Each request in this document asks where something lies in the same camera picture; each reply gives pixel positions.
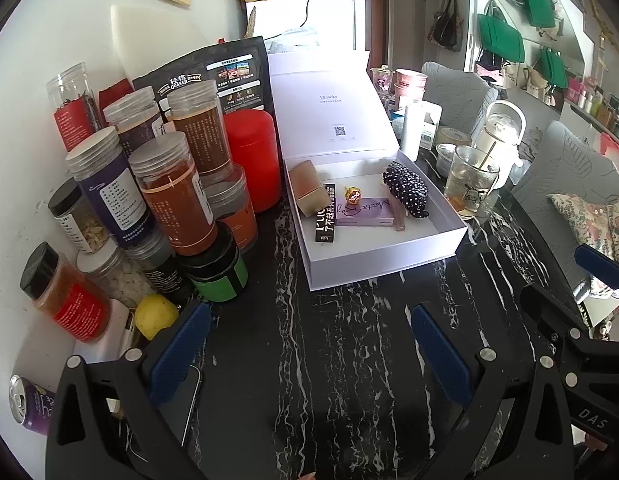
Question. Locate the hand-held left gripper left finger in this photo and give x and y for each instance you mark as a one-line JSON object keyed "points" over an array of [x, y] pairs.
{"points": [[182, 352]]}

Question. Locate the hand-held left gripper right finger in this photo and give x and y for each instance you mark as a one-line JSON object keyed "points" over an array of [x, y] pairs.
{"points": [[439, 355]]}

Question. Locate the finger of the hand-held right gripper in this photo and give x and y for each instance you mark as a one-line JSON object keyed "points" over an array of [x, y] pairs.
{"points": [[602, 267], [549, 307]]}

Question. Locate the purple packet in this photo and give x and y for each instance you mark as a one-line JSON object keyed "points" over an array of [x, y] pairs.
{"points": [[369, 212]]}

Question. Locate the black polka dot scrunchie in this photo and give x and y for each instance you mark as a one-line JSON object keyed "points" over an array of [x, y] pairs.
{"points": [[407, 187]]}

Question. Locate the long black printed box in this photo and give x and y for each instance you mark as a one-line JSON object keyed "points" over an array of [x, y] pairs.
{"points": [[325, 220]]}

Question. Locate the lollipop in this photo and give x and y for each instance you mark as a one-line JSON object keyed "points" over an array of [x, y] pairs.
{"points": [[350, 195]]}

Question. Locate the small gold cardboard box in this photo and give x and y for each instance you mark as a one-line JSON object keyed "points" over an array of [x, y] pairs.
{"points": [[307, 187]]}

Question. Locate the white gift box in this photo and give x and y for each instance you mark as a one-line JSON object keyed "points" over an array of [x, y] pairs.
{"points": [[339, 110]]}

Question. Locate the lemon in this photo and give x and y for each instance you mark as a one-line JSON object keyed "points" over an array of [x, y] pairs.
{"points": [[154, 316]]}

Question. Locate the floral print cushion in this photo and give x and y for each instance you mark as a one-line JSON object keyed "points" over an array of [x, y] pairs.
{"points": [[594, 220]]}

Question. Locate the black smartphone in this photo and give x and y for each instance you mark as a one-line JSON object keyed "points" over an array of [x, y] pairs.
{"points": [[187, 405]]}

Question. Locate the white power bank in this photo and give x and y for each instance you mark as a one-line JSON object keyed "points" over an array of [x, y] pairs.
{"points": [[114, 332]]}

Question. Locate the dark grey jar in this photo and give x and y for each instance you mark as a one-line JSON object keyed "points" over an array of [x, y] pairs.
{"points": [[159, 270]]}

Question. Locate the black jar green label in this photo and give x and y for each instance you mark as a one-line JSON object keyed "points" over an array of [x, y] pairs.
{"points": [[217, 270]]}

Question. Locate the jar of white grains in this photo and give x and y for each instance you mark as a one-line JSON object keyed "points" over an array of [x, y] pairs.
{"points": [[119, 275]]}

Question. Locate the grey chair leaf pattern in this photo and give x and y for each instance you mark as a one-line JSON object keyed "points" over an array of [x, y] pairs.
{"points": [[564, 175]]}

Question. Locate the black cap bottle red label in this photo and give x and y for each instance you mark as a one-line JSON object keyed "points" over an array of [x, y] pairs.
{"points": [[64, 290]]}

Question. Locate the glass mug with tea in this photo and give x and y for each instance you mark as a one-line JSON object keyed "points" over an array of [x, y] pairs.
{"points": [[472, 182]]}

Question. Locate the short orange jar grey lid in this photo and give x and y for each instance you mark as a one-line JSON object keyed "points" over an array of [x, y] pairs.
{"points": [[234, 210]]}

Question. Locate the jar orange-brown label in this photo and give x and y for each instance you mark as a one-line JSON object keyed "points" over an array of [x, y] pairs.
{"points": [[172, 200]]}

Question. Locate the purple drink can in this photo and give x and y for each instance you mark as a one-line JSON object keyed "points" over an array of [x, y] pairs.
{"points": [[32, 405]]}

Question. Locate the row of bottles on shelf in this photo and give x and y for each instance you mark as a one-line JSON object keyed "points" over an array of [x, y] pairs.
{"points": [[599, 107]]}

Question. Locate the black lid jar of flakes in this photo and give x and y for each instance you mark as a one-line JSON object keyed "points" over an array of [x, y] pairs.
{"points": [[74, 220]]}

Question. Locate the small glass cup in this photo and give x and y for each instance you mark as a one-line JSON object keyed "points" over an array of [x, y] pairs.
{"points": [[445, 160]]}

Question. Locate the jar navy label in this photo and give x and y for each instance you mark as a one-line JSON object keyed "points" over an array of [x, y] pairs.
{"points": [[109, 185]]}

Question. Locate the beige tape roll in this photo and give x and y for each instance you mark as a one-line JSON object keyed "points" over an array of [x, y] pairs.
{"points": [[452, 135]]}

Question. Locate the red canister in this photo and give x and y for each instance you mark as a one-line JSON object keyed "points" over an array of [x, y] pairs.
{"points": [[252, 160]]}

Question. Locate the green tote bag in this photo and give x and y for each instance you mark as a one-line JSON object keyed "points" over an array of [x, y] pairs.
{"points": [[554, 67], [537, 0], [502, 37]]}

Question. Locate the white blue medicine box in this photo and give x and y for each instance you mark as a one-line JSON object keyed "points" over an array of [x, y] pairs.
{"points": [[430, 135]]}

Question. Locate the white tube bottle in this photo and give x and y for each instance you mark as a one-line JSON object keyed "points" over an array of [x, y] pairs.
{"points": [[414, 130]]}

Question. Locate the jar brown label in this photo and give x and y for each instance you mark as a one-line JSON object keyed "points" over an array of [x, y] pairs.
{"points": [[199, 130]]}

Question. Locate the grey chair small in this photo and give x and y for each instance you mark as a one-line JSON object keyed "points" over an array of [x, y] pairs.
{"points": [[459, 95]]}

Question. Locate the jar dark purple label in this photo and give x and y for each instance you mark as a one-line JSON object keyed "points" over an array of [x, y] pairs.
{"points": [[134, 120]]}

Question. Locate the pink paper cup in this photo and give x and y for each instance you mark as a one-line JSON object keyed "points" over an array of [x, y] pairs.
{"points": [[409, 82]]}

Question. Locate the tall jar red label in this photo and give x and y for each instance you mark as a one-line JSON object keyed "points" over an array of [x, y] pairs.
{"points": [[74, 110]]}

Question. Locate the red packet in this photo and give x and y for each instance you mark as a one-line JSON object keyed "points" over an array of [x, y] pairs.
{"points": [[114, 94]]}

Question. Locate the black stand-up pouch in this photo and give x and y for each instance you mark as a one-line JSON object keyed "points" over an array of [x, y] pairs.
{"points": [[209, 75]]}

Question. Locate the black hanging handbag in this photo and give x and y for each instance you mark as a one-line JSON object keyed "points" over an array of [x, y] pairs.
{"points": [[447, 25]]}

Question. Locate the white cutting board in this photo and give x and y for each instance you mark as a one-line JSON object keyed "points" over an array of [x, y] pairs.
{"points": [[154, 35]]}

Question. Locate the clear plastic wrap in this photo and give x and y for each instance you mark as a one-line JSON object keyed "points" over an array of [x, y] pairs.
{"points": [[294, 40]]}

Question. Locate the brown door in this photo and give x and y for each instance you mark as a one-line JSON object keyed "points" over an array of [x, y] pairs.
{"points": [[372, 15]]}

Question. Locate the white fridge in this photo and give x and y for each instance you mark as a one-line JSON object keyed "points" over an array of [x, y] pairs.
{"points": [[329, 25]]}

